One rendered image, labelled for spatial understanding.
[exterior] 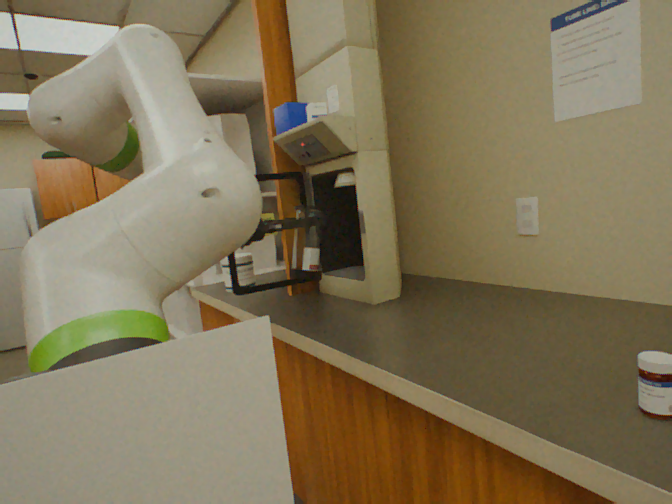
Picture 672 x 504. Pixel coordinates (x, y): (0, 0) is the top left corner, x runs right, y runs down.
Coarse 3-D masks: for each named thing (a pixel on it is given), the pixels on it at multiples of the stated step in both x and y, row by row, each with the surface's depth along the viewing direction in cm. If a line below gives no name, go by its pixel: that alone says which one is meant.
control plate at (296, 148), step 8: (312, 136) 126; (288, 144) 138; (296, 144) 135; (304, 144) 133; (312, 144) 130; (320, 144) 127; (296, 152) 140; (304, 152) 137; (320, 152) 131; (328, 152) 129; (304, 160) 142
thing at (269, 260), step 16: (272, 192) 143; (288, 192) 146; (272, 208) 144; (288, 208) 146; (272, 240) 144; (288, 240) 147; (240, 256) 140; (256, 256) 142; (272, 256) 145; (288, 256) 147; (240, 272) 140; (256, 272) 143; (272, 272) 145; (288, 272) 148
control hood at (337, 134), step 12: (312, 120) 120; (324, 120) 116; (336, 120) 118; (348, 120) 120; (288, 132) 132; (300, 132) 128; (312, 132) 124; (324, 132) 120; (336, 132) 118; (348, 132) 121; (324, 144) 126; (336, 144) 123; (348, 144) 121; (324, 156) 133; (336, 156) 131
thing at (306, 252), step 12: (300, 216) 127; (324, 216) 130; (300, 228) 127; (312, 228) 126; (300, 240) 127; (312, 240) 127; (300, 252) 127; (312, 252) 127; (300, 264) 127; (312, 264) 127
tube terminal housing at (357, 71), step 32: (320, 64) 132; (352, 64) 120; (320, 96) 134; (352, 96) 121; (384, 96) 144; (384, 128) 129; (352, 160) 126; (384, 160) 129; (384, 192) 129; (384, 224) 130; (384, 256) 130; (320, 288) 154; (352, 288) 137; (384, 288) 131
